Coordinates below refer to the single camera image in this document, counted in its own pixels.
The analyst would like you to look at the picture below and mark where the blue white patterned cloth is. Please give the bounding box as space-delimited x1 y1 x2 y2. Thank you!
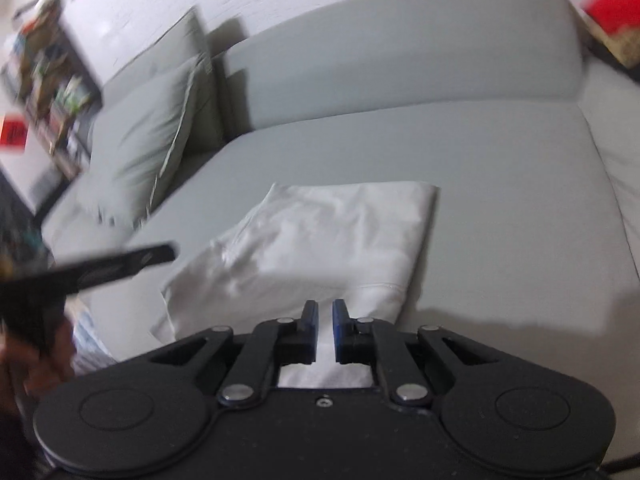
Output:
69 304 120 377

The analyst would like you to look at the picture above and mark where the red sign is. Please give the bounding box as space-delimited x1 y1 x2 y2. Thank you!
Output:
0 115 29 149

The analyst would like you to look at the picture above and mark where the white garment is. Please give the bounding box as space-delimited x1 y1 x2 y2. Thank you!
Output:
150 181 441 390

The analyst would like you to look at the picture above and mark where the cluttered storage shelf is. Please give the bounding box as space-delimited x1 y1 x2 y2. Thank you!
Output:
0 0 104 182

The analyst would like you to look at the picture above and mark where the grey pillow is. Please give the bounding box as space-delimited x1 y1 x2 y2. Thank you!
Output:
89 54 202 227

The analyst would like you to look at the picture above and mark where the person's left hand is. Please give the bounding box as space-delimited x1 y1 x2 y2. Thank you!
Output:
0 319 77 414

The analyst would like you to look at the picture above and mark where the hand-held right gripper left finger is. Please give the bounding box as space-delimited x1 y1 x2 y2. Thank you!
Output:
149 300 320 408

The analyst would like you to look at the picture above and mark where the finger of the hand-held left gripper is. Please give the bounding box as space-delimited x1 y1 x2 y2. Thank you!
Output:
74 242 178 292

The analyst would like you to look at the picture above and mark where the red cloth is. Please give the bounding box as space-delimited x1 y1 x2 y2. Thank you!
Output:
581 0 640 35

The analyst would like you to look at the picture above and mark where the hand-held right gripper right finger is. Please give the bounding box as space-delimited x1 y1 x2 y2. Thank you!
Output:
332 299 502 408

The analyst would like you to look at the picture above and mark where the grey sofa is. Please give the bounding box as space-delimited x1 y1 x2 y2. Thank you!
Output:
40 0 640 363

